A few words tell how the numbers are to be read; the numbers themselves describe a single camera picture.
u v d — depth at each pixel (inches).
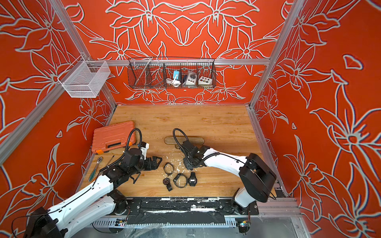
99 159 35.1
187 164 29.6
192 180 29.9
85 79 35.3
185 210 28.7
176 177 31.3
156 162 28.6
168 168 33.8
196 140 35.3
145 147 29.2
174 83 33.4
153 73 39.6
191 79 35.7
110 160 35.4
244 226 27.4
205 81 37.0
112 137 37.4
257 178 16.6
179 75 33.5
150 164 27.6
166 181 31.9
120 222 28.0
